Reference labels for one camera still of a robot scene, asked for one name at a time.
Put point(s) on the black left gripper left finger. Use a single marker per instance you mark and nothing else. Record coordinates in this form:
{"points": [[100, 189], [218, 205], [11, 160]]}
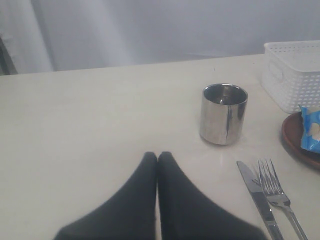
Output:
{"points": [[128, 215]]}

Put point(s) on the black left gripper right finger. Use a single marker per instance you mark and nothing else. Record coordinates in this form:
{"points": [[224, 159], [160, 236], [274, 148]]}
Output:
{"points": [[187, 214]]}

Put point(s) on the silver table knife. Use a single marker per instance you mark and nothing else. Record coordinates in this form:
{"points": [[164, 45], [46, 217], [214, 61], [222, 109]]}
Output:
{"points": [[260, 200]]}

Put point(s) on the silver metal fork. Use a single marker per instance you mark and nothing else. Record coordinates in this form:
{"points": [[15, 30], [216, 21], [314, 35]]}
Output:
{"points": [[275, 194]]}

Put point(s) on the stainless steel cup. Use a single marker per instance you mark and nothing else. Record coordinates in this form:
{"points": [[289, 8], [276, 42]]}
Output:
{"points": [[223, 107]]}

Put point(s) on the brown wooden plate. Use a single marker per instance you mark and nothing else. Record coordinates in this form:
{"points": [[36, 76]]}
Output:
{"points": [[291, 135]]}

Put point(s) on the blue chips bag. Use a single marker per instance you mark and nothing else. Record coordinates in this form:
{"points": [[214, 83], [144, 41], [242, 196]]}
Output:
{"points": [[310, 140]]}

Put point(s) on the white plastic woven basket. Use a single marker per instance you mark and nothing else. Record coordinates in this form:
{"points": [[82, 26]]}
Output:
{"points": [[291, 74]]}

